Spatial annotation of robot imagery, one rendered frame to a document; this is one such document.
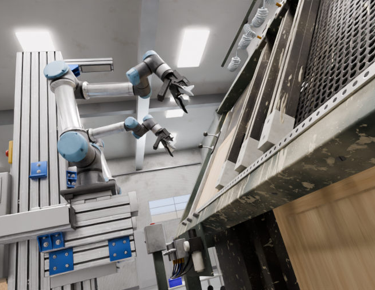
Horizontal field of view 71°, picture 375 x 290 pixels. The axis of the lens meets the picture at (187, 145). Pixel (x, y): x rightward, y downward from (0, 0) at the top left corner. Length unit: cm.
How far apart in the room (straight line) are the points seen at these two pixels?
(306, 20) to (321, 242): 85
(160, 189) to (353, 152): 1170
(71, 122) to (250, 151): 78
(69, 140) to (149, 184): 1103
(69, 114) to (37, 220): 46
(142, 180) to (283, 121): 1148
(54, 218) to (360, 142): 99
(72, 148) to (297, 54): 95
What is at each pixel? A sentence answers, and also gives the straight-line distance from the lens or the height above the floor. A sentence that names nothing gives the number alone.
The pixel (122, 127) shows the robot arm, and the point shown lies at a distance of 187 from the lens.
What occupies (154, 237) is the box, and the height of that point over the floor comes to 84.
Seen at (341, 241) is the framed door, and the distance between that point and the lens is 96.
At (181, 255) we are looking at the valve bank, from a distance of 145.
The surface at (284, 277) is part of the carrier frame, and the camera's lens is 131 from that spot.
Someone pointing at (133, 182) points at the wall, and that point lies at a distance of 1218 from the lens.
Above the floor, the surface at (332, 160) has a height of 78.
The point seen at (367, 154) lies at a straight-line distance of 59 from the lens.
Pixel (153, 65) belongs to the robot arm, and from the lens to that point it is 136.
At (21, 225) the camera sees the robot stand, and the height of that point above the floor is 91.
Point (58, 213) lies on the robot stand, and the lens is 113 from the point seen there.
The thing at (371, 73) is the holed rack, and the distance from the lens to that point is 55.
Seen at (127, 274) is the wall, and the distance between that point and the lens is 1164.
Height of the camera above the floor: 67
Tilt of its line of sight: 23 degrees up
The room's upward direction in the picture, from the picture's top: 14 degrees counter-clockwise
